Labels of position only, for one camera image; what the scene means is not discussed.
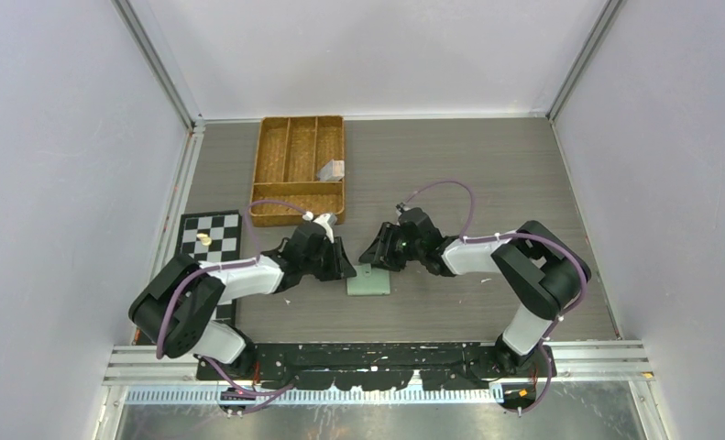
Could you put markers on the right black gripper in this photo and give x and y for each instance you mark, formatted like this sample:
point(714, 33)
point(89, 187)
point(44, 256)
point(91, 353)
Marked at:
point(380, 253)

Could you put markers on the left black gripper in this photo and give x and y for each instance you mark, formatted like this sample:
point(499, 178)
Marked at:
point(340, 268)

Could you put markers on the green card holder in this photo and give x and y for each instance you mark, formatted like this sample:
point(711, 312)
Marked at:
point(369, 281)

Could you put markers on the stack of cards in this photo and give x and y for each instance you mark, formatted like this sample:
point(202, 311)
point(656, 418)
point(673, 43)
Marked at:
point(333, 171)

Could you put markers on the woven wicker divided tray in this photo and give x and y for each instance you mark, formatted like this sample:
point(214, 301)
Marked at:
point(291, 152)

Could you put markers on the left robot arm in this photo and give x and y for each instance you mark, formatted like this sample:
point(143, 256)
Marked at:
point(176, 308)

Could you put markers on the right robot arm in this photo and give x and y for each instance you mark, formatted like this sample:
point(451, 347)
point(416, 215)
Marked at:
point(547, 277)

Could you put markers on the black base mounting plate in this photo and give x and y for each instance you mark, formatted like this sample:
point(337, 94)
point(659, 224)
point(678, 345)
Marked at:
point(452, 366)

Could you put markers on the black white chessboard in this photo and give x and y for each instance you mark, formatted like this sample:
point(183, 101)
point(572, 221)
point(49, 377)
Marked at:
point(223, 227)

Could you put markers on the cream chess piece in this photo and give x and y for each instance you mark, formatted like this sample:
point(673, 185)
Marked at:
point(204, 239)

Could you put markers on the aluminium front rail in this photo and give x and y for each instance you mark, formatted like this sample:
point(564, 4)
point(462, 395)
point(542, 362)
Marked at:
point(592, 361)

